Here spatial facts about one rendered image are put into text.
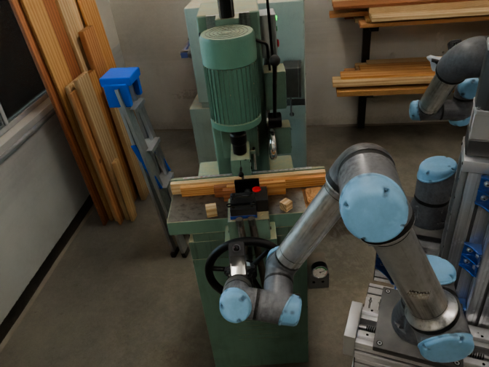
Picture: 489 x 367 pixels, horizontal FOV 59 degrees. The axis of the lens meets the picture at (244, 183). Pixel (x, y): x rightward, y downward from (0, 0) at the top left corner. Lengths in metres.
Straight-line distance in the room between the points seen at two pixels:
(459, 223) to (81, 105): 2.19
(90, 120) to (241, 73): 1.60
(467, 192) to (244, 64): 0.73
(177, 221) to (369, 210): 0.92
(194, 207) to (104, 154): 1.38
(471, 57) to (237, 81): 0.67
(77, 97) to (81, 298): 1.18
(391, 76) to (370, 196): 2.73
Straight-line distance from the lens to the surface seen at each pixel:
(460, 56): 1.42
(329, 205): 0.99
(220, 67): 1.37
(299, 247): 1.07
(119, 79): 2.27
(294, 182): 1.67
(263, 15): 1.70
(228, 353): 2.15
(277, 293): 1.07
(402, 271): 0.94
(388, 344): 1.31
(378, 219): 0.81
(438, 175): 1.56
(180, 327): 2.42
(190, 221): 1.58
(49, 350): 2.60
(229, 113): 1.44
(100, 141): 2.89
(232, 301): 1.03
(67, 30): 3.06
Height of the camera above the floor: 1.87
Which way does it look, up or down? 34 degrees down
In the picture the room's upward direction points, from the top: 6 degrees counter-clockwise
